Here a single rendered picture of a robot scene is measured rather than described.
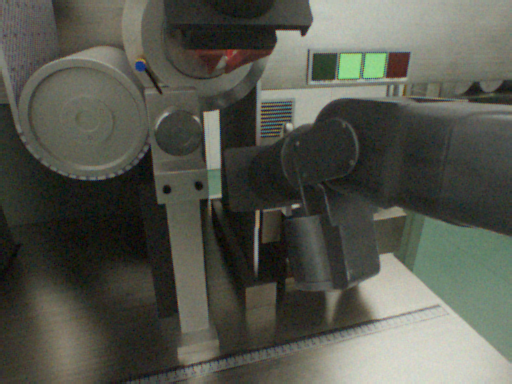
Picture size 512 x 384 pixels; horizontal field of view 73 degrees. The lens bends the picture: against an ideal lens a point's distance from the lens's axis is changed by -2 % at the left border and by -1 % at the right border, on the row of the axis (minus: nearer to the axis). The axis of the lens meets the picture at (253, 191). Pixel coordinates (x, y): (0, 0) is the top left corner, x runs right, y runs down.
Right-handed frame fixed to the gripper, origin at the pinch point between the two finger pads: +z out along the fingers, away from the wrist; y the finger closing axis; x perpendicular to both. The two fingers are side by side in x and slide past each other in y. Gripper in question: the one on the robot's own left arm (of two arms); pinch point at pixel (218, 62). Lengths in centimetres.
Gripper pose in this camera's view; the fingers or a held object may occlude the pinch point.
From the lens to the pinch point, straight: 34.5
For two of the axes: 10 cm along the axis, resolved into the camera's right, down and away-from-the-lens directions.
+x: -1.7, -9.6, 2.1
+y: 9.6, -1.1, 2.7
